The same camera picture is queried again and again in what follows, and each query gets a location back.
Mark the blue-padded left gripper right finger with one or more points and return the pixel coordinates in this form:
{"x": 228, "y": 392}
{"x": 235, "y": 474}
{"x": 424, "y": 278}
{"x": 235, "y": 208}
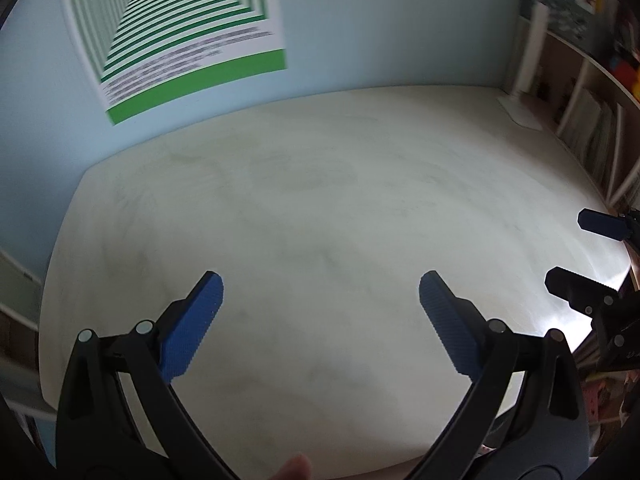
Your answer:
{"x": 523, "y": 416}

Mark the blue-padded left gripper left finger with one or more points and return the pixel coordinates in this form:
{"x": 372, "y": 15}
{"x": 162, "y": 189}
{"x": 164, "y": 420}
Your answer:
{"x": 118, "y": 415}

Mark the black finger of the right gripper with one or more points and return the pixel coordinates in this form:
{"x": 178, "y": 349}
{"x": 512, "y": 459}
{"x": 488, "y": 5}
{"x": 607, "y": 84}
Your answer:
{"x": 614, "y": 317}

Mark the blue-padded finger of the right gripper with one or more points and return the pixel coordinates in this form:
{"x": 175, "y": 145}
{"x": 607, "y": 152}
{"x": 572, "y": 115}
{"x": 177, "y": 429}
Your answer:
{"x": 624, "y": 227}

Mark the person's fingertip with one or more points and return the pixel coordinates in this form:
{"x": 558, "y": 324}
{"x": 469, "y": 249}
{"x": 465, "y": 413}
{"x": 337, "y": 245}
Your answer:
{"x": 297, "y": 467}

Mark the wooden bookshelf with books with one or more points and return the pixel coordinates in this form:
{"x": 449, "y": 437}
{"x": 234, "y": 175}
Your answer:
{"x": 585, "y": 88}

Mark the white desk lamp base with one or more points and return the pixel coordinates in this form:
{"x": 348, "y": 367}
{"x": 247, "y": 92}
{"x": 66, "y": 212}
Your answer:
{"x": 512, "y": 103}

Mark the green striped wall poster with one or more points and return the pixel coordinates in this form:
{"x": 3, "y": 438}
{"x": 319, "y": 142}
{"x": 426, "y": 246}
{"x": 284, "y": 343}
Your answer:
{"x": 140, "y": 54}

